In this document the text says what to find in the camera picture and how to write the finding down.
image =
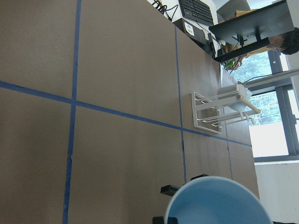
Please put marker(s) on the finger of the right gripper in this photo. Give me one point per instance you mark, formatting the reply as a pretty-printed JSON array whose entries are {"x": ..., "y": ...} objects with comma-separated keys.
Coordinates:
[
  {"x": 169, "y": 190},
  {"x": 198, "y": 176}
]

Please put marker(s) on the light blue cup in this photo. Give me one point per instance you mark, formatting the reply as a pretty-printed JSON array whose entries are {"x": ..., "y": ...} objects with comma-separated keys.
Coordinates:
[{"x": 240, "y": 106}]

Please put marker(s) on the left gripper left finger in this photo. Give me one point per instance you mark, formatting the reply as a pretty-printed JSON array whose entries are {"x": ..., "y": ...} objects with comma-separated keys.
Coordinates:
[{"x": 158, "y": 220}]

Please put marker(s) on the person in yellow shirt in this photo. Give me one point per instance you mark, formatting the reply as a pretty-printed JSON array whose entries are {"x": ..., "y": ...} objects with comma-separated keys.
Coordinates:
[{"x": 287, "y": 44}]

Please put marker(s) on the black label printer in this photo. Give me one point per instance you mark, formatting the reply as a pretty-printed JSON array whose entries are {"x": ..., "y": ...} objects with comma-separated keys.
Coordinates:
[{"x": 194, "y": 33}]

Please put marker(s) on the white wire cup rack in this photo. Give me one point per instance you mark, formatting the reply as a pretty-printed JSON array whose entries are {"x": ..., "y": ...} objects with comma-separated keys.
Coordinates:
[{"x": 212, "y": 115}]

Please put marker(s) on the grey plastic cup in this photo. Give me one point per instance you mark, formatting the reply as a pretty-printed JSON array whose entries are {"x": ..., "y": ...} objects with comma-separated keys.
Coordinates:
[{"x": 234, "y": 92}]

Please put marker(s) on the black monitor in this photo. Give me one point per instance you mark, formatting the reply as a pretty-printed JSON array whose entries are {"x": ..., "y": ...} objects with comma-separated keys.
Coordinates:
[{"x": 252, "y": 31}]

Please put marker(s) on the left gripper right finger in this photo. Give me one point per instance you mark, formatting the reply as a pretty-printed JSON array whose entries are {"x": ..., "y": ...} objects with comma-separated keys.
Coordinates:
[{"x": 172, "y": 220}]

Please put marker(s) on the aluminium frame post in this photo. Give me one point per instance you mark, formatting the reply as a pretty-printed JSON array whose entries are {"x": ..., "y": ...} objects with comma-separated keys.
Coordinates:
[{"x": 274, "y": 80}]

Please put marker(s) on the black keyboard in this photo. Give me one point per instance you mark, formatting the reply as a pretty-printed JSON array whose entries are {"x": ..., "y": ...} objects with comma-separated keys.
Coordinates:
[{"x": 196, "y": 10}]

